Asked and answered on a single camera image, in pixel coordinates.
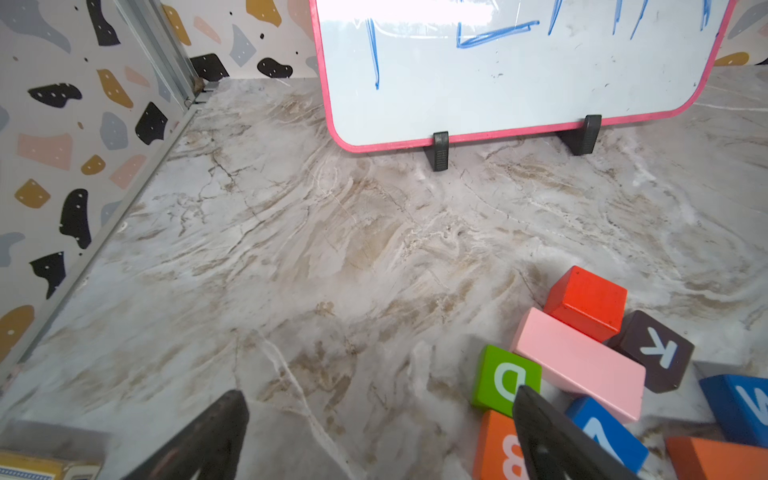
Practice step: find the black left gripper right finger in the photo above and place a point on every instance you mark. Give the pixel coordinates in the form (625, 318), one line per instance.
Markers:
(555, 448)

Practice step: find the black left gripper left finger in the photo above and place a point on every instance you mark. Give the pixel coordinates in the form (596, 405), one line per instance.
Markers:
(209, 447)

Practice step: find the orange B block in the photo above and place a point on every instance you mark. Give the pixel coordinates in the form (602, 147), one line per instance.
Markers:
(499, 454)

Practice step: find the blue 7 block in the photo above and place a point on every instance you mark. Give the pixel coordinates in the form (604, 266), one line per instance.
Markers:
(602, 427)

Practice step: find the long pink block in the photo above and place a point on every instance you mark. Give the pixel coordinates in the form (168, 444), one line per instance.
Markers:
(580, 365)

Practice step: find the green D block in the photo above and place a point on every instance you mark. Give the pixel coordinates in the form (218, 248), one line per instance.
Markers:
(499, 376)

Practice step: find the long orange block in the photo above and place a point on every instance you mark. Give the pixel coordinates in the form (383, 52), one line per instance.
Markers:
(697, 458)

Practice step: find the dark brown K block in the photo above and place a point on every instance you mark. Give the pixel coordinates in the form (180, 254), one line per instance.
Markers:
(663, 352)

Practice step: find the red cube block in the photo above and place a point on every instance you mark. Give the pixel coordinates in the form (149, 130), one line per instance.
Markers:
(588, 303)

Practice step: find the blue W block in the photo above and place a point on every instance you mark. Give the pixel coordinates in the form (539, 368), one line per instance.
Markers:
(739, 405)

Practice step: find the card game box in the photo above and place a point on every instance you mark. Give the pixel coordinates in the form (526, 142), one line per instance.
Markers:
(18, 466)

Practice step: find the black whiteboard right foot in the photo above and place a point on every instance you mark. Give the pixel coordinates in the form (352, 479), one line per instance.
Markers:
(582, 140)

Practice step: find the black whiteboard foot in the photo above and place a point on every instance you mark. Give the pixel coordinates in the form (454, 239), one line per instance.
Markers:
(582, 140)
(438, 152)

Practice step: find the black whiteboard left foot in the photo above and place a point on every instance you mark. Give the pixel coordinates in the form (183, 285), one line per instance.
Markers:
(438, 152)

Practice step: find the pink framed whiteboard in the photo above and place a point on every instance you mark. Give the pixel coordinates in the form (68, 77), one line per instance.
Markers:
(395, 73)

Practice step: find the aluminium corner post left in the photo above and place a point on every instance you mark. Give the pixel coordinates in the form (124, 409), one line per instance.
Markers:
(149, 24)

